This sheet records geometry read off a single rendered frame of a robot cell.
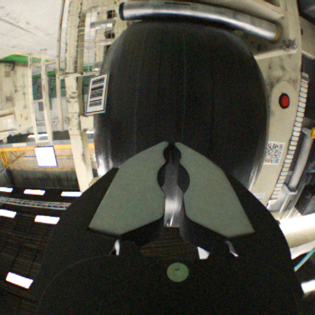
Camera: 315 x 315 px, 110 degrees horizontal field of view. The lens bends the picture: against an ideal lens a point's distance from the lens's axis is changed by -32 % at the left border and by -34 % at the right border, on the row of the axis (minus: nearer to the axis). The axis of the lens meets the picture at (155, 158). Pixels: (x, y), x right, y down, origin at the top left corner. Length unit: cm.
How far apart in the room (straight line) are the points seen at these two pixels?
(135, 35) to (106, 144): 18
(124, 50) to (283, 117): 44
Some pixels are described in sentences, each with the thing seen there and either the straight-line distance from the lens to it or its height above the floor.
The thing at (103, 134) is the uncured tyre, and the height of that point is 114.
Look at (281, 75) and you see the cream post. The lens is 51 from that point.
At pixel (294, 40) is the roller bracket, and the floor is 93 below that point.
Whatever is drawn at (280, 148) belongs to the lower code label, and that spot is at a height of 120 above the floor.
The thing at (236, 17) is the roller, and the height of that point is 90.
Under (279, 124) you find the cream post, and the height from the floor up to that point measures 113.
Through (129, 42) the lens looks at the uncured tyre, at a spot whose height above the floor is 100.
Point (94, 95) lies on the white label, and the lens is 25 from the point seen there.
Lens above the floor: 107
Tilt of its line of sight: 25 degrees up
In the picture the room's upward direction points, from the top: 178 degrees counter-clockwise
